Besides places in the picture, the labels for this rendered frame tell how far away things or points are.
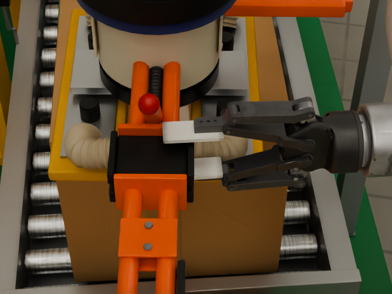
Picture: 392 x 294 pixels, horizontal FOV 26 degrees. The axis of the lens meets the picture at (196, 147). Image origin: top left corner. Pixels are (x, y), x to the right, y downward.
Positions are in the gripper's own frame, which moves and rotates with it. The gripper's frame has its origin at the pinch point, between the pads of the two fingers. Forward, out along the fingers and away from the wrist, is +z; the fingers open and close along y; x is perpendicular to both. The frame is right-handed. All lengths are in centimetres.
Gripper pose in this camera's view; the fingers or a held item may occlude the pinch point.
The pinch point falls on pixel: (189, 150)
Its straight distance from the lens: 100.8
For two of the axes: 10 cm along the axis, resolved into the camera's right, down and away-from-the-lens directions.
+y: 0.0, 6.8, 7.3
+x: -0.7, -7.3, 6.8
